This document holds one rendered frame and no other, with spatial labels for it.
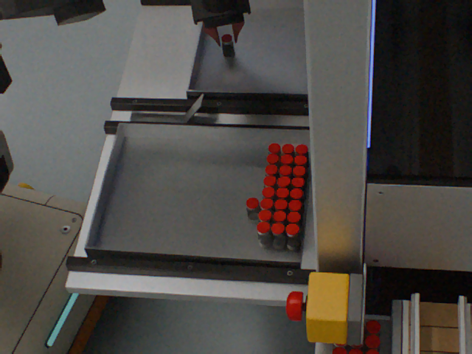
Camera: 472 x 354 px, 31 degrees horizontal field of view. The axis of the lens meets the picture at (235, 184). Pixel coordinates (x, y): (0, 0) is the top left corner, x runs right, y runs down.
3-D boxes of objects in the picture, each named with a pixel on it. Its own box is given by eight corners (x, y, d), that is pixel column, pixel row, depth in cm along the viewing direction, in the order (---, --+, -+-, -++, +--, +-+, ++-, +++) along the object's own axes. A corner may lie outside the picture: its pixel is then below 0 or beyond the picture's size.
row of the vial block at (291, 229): (310, 161, 145) (308, 144, 141) (299, 251, 134) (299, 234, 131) (296, 160, 145) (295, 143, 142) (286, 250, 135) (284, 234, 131)
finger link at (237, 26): (249, 51, 157) (243, 13, 150) (211, 58, 157) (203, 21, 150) (244, 26, 161) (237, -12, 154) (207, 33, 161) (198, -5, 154)
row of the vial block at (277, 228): (296, 160, 145) (295, 143, 142) (285, 250, 135) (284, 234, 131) (283, 160, 146) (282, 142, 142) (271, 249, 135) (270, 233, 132)
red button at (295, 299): (315, 301, 118) (314, 287, 115) (313, 327, 116) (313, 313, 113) (287, 299, 119) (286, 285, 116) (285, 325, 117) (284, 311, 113)
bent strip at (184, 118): (208, 115, 154) (203, 93, 149) (205, 128, 152) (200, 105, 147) (132, 113, 156) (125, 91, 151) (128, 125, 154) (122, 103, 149)
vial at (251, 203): (262, 213, 139) (259, 197, 136) (260, 225, 138) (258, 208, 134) (248, 212, 140) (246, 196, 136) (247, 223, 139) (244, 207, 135)
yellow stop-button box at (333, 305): (362, 299, 120) (363, 273, 114) (360, 346, 115) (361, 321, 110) (308, 296, 121) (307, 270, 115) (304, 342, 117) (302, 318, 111)
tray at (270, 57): (381, 9, 166) (381, -5, 163) (377, 109, 151) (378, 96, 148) (209, 7, 171) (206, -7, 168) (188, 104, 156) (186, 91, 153)
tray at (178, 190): (313, 143, 147) (313, 130, 145) (300, 273, 132) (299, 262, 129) (122, 135, 153) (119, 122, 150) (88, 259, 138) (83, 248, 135)
